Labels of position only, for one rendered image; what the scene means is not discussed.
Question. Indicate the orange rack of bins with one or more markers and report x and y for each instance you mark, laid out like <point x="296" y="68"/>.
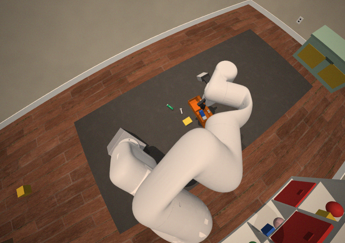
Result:
<point x="193" y="104"/>

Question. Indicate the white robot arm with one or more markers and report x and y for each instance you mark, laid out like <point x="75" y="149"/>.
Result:
<point x="212" y="156"/>

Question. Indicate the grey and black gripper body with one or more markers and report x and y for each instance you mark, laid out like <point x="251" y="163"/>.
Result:
<point x="208" y="103"/>

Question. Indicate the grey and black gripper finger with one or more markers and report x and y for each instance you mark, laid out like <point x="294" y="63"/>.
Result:
<point x="201" y="105"/>

